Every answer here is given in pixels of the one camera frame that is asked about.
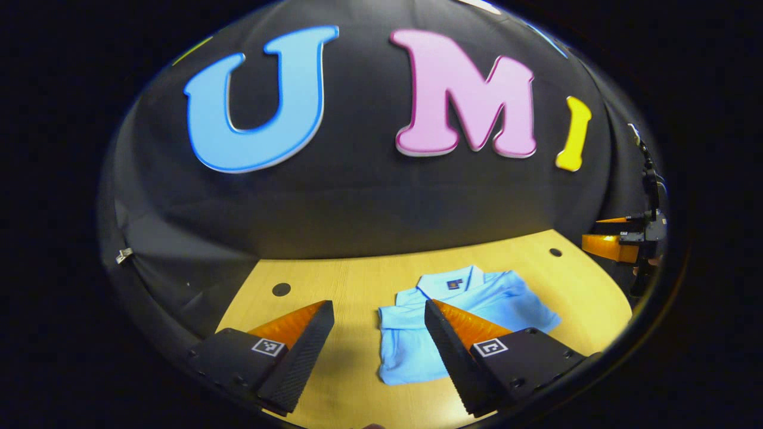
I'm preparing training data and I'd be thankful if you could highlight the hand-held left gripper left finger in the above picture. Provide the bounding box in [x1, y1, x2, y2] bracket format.
[185, 300, 336, 416]

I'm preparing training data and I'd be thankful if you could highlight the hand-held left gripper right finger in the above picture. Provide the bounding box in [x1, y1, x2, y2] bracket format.
[424, 299, 603, 418]

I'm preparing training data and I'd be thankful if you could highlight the light blue polo T-shirt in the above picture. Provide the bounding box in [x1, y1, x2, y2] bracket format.
[377, 265, 562, 386]

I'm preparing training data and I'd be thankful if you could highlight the black backdrop cloth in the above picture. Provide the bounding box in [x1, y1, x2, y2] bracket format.
[98, 0, 662, 352]

